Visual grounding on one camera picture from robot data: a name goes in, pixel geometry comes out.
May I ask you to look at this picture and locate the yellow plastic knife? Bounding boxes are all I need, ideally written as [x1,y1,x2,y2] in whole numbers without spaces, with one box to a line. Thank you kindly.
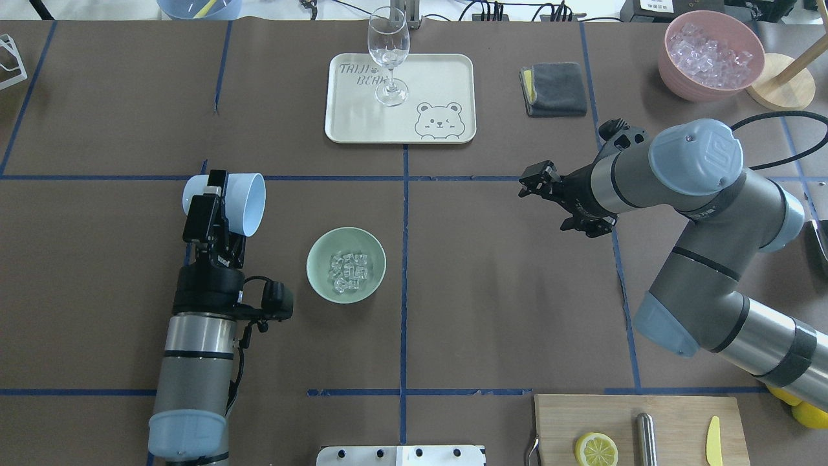
[706,416,723,466]

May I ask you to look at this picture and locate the light blue plastic cup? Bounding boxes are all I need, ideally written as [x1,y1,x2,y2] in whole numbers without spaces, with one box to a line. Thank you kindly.
[182,172,267,238]

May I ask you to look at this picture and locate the wooden stand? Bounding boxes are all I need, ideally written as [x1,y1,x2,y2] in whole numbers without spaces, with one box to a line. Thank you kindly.
[747,35,827,111]

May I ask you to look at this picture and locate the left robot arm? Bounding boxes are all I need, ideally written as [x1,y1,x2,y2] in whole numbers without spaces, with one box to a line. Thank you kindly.
[148,170,245,465]

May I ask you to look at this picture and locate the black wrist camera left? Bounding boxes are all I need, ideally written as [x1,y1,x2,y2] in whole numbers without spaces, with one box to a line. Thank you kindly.
[261,280,294,322]

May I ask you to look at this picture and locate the ice cubes in green bowl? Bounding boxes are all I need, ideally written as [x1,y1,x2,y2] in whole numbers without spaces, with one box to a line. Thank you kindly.
[328,252,371,294]

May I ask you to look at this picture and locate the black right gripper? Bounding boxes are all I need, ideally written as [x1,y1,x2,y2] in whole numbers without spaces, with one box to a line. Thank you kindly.
[518,160,618,238]

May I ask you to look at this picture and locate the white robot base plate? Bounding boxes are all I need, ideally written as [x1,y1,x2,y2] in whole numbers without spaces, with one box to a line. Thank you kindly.
[316,445,487,465]

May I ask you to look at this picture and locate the clear wine glass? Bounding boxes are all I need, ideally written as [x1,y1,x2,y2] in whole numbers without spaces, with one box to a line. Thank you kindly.
[367,6,410,107]

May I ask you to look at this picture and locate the pink bowl of ice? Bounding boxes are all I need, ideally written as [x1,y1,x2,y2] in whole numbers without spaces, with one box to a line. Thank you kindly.
[659,10,765,102]

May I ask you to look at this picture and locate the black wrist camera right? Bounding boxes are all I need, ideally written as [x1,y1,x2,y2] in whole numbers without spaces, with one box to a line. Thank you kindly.
[594,118,649,162]

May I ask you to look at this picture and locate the yellow lemon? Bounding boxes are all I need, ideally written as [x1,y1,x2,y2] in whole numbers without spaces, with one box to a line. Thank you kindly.
[790,401,828,430]
[767,384,802,406]

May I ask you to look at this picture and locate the green bowl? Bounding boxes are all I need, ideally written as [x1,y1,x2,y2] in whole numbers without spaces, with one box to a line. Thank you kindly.
[307,227,387,304]

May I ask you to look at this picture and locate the blue bowl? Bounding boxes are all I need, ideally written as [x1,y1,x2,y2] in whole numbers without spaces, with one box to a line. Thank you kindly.
[156,1,243,21]

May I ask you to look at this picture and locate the wooden cutting board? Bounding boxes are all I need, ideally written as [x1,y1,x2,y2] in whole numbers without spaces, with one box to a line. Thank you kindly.
[534,394,750,465]

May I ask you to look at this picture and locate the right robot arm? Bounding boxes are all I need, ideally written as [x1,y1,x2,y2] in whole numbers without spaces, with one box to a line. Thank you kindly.
[519,118,827,410]

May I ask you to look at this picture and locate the steel knife handle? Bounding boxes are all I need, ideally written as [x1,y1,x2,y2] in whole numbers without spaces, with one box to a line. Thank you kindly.
[636,412,659,466]

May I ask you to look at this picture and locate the white wire cup rack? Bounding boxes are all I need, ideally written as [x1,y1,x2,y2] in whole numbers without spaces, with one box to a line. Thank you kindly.
[1,34,28,89]

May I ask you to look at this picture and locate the grey folded cloth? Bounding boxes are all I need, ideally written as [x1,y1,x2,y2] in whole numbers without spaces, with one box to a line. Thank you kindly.
[519,62,587,118]

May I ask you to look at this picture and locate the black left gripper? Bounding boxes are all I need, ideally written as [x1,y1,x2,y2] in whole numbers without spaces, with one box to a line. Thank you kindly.
[183,170,246,269]

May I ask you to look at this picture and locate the lemon half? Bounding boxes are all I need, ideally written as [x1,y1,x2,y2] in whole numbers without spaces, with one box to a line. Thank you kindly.
[573,432,619,465]

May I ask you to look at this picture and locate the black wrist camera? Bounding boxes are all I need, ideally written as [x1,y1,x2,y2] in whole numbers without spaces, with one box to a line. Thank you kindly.
[594,118,649,162]
[261,280,294,322]

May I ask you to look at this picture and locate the cream bear tray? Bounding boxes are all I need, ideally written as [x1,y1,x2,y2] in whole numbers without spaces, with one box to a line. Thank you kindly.
[324,53,477,144]

